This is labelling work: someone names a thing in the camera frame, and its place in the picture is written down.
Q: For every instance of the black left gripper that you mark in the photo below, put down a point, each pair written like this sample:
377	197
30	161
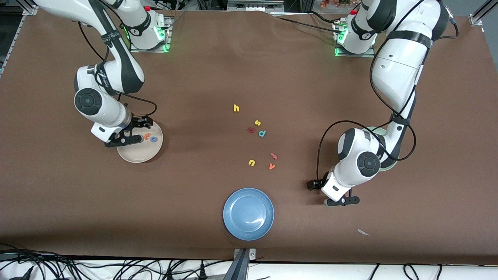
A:
313	185

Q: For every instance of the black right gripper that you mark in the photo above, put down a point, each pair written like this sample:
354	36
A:
139	122

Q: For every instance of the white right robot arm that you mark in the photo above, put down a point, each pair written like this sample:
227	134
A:
101	109

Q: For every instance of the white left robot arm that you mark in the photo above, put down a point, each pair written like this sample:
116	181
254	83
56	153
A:
397	70

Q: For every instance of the beige round plate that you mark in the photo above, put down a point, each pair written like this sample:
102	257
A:
136	153

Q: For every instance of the white paper scrap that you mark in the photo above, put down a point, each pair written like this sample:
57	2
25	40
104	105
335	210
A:
362	232

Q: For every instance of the blue round plate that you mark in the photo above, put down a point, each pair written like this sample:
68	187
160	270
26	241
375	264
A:
248	214

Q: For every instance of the teal letter d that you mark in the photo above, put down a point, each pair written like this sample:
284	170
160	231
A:
265	133

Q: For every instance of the green round plate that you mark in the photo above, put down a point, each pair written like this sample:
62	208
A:
388	167

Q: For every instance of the brown table cover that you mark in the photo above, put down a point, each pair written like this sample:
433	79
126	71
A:
233	58

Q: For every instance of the black power plug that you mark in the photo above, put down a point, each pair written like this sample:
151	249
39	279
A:
202	271
169	275

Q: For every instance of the grey power strip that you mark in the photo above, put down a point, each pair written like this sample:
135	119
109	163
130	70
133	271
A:
255	5

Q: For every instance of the orange floral decoration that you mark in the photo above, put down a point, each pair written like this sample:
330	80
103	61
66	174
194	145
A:
334	4

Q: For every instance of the aluminium arm base plate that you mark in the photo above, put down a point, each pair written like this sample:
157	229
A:
352	55
149	50

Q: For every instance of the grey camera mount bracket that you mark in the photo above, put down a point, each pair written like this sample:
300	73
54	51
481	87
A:
251	254

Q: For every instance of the aluminium frame rail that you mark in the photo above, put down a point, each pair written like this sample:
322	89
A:
28	11
475	18

